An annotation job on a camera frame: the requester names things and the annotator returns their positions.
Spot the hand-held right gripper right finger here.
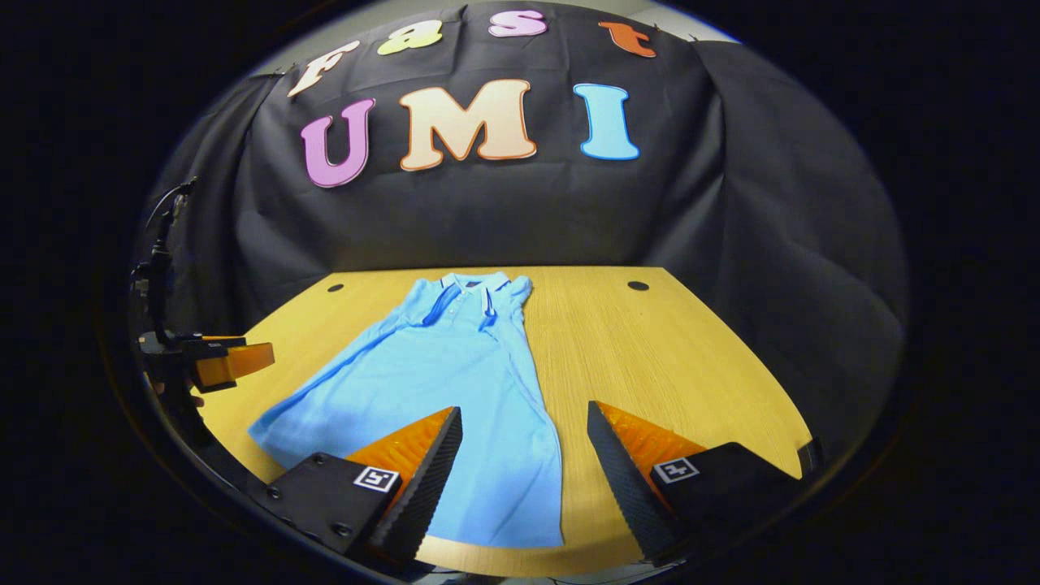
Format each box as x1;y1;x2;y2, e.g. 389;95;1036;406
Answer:
587;400;813;567

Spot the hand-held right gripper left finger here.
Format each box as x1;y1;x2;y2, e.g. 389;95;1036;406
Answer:
248;406;464;566

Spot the light blue T-shirt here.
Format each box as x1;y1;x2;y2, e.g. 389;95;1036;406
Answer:
248;272;566;549

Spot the black backdrop cloth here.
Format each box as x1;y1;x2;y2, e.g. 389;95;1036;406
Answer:
150;0;908;456

